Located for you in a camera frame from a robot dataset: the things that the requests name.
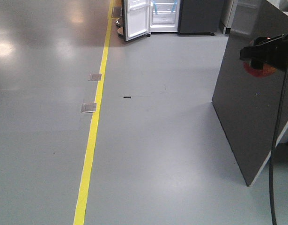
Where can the dark grey cabinet panel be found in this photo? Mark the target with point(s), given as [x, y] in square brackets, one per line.
[246, 105]

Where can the red yellow apple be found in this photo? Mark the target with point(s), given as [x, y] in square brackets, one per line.
[259, 70]

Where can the dark grey closed fridge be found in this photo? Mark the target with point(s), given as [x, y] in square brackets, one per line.
[199, 17]

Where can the fridge door with shelves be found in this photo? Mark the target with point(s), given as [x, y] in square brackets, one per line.
[135, 18]

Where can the metal floor plate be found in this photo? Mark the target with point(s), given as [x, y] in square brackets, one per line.
[95, 77]
[88, 107]

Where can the white open fridge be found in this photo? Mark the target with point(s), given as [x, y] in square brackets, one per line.
[163, 16]

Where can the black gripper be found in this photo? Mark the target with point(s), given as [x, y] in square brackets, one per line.
[278, 56]

